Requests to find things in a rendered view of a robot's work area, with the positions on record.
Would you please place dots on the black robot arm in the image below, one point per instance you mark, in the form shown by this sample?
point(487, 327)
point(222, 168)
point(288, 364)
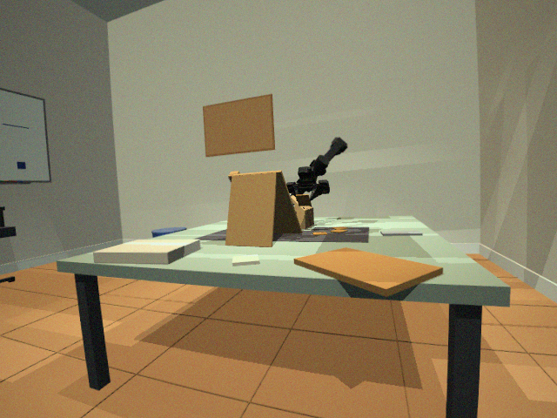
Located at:
point(318, 166)

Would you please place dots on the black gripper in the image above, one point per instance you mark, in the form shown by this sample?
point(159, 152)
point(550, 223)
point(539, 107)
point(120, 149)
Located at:
point(309, 185)

